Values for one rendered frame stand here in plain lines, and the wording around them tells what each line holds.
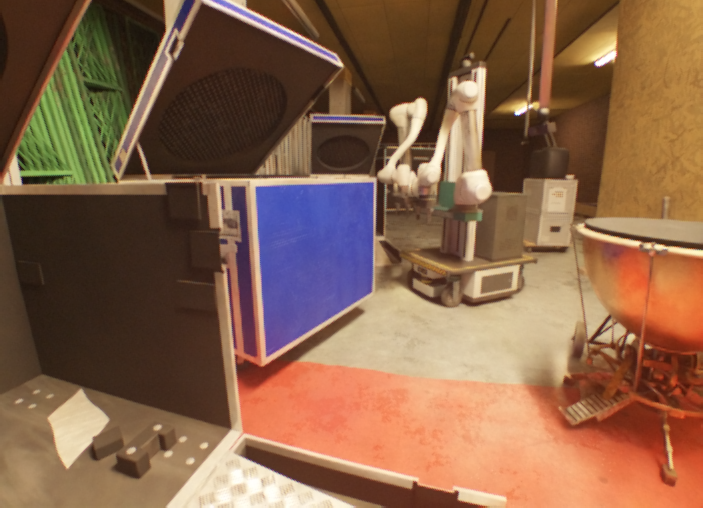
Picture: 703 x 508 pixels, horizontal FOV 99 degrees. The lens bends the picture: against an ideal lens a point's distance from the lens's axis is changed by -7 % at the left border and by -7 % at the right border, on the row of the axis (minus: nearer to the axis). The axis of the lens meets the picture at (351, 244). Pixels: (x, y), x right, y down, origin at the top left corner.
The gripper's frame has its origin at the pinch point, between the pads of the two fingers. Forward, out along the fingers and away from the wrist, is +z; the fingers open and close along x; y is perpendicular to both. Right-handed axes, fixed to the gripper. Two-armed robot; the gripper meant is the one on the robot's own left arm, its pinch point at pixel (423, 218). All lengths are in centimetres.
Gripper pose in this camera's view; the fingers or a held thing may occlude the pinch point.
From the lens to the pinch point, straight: 238.1
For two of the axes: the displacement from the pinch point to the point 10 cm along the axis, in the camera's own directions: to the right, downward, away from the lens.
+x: 3.9, 1.9, -9.0
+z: 0.0, 9.8, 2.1
